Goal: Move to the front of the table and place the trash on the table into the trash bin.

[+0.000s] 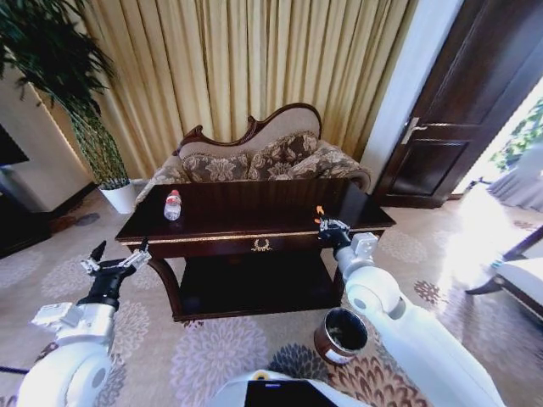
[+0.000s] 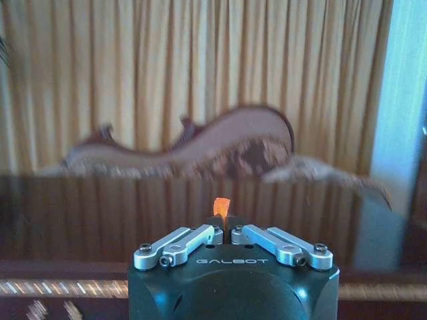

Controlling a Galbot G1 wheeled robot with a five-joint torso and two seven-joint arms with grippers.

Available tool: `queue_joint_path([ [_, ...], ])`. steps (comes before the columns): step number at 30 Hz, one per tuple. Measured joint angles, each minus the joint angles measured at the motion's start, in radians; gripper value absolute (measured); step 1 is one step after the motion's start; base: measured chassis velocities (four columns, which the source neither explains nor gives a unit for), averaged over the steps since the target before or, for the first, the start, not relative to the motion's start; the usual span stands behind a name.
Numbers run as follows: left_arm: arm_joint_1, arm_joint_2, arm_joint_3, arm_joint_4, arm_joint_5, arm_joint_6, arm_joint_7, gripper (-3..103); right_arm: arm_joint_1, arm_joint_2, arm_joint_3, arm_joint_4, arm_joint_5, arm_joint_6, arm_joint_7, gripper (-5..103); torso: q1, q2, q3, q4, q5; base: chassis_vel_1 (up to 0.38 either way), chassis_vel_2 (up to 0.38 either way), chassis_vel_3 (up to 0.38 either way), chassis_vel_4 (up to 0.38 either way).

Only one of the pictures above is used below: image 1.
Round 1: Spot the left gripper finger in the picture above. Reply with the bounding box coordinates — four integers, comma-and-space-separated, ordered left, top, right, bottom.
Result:
119, 237, 151, 270
81, 240, 108, 275

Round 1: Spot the round brown trash bin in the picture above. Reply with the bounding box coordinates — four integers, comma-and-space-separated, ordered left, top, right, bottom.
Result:
313, 308, 369, 365

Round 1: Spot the brown floral cushion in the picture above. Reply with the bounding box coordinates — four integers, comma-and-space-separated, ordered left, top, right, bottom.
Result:
288, 150, 362, 181
182, 151, 252, 184
248, 134, 320, 181

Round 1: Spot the clear plastic water bottle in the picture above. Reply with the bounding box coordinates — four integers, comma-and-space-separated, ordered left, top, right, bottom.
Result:
163, 190, 184, 222

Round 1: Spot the white plant pot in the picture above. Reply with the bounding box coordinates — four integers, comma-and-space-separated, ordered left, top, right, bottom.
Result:
98, 178, 137, 215

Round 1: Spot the dark wooden console table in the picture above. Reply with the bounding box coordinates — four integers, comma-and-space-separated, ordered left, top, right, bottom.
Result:
115, 177, 397, 323

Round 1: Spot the dark low cabinet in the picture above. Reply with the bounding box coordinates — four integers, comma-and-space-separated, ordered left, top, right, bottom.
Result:
0, 191, 53, 260

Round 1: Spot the beige carved wooden sofa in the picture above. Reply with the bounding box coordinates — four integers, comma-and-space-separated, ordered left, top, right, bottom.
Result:
134, 102, 373, 207

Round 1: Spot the dark wooden door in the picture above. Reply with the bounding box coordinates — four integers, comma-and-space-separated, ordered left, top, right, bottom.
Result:
372, 0, 543, 209

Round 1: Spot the yellow pleated curtain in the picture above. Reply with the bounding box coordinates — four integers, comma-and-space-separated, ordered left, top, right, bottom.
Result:
71, 0, 420, 184

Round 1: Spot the white upholstered bench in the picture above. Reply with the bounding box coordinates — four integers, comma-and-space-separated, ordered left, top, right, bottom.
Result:
464, 248, 543, 324

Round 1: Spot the tall green potted plant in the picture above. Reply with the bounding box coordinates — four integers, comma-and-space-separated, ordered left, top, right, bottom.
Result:
0, 0, 131, 190

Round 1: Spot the green leafy window plant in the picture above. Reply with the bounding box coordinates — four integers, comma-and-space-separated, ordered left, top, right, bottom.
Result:
490, 96, 543, 172

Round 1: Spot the silver door handle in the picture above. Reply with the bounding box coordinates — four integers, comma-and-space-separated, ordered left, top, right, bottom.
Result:
400, 118, 429, 145

